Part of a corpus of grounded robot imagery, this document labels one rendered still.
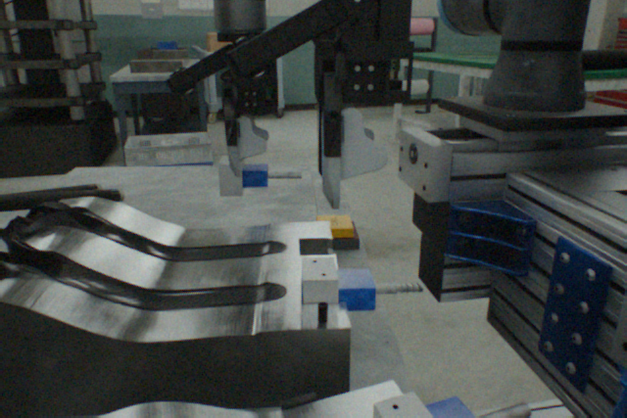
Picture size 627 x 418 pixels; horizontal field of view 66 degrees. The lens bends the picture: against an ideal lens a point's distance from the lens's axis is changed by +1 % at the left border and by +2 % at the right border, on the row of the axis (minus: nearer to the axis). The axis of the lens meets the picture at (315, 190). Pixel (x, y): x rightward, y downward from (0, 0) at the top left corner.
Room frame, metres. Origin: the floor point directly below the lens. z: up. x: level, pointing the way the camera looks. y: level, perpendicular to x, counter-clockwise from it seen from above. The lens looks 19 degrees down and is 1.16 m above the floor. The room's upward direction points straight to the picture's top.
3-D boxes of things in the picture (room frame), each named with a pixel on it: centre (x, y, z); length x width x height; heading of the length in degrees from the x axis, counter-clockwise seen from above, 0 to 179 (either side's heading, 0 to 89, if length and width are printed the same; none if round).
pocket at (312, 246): (0.56, 0.00, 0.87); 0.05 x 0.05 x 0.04; 3
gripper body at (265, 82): (0.73, 0.10, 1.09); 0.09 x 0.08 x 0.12; 93
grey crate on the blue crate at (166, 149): (3.50, 1.10, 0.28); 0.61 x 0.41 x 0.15; 104
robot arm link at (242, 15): (0.74, 0.11, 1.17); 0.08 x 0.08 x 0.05
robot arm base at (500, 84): (0.78, -0.35, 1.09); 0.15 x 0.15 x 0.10
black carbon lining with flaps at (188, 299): (0.49, 0.21, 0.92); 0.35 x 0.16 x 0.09; 93
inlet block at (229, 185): (0.74, 0.09, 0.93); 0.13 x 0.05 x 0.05; 93
